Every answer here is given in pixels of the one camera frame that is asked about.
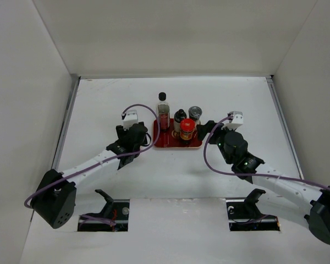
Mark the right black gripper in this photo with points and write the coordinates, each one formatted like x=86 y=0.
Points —
x=203 y=128

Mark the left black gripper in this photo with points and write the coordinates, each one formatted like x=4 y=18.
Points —
x=122 y=133

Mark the red lid chili jar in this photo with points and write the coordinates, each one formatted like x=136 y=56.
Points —
x=187 y=128

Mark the clear lid salt grinder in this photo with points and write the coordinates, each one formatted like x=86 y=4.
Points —
x=195 y=113

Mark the small black dome cap bottle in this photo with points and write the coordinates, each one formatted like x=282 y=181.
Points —
x=178 y=117

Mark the dark sauce bottle black cap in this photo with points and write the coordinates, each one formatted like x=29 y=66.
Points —
x=163 y=111

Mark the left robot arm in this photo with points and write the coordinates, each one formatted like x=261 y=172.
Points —
x=55 y=198

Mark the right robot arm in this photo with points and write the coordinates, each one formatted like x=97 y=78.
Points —
x=301 y=201

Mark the red rectangular tray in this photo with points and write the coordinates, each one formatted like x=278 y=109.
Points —
x=170 y=139

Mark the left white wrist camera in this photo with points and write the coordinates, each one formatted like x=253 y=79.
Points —
x=129 y=118

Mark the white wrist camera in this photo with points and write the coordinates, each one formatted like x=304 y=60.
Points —
x=235 y=119
x=129 y=118

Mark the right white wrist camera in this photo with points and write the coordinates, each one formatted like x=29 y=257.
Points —
x=235 y=119

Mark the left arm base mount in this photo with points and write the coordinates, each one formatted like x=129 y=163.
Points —
x=110 y=211

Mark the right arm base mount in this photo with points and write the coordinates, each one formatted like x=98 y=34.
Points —
x=244 y=215

